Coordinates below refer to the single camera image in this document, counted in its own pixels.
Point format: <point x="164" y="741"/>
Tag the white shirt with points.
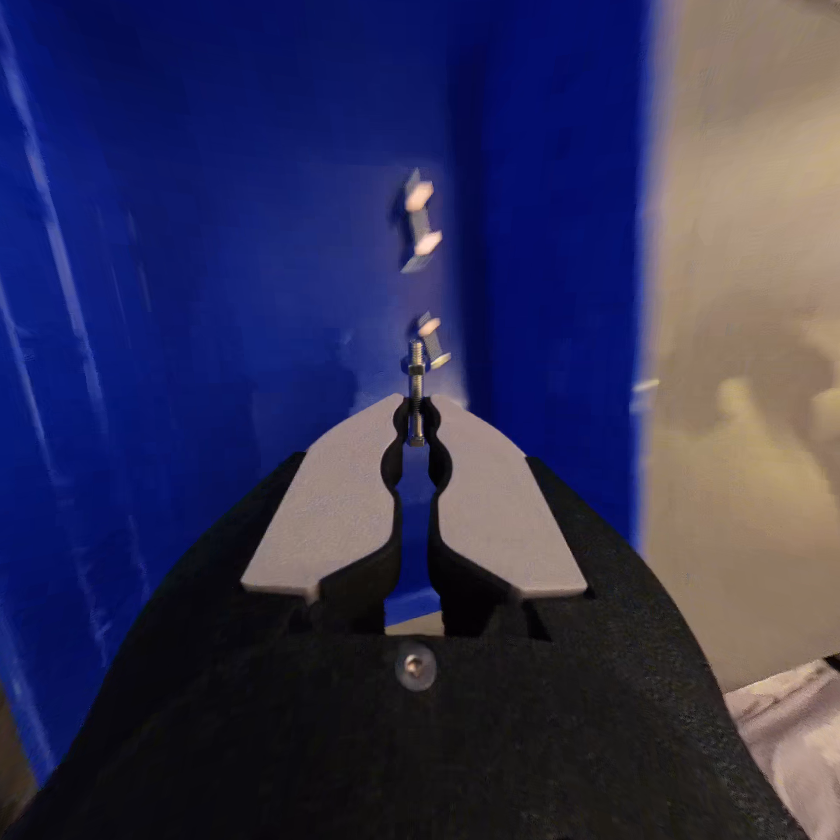
<point x="794" y="754"/>

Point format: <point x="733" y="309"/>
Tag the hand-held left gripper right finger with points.
<point x="499" y="518"/>

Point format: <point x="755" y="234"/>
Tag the silver hex nut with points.
<point x="417" y="376"/>

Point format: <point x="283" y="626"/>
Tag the silver hex bolt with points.
<point x="418" y="195"/>
<point x="428" y="243"/>
<point x="430" y="325"/>
<point x="417" y="354"/>

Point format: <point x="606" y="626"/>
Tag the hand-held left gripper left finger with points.
<point x="328" y="512"/>

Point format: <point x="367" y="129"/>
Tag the blue plastic bin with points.
<point x="197" y="262"/>

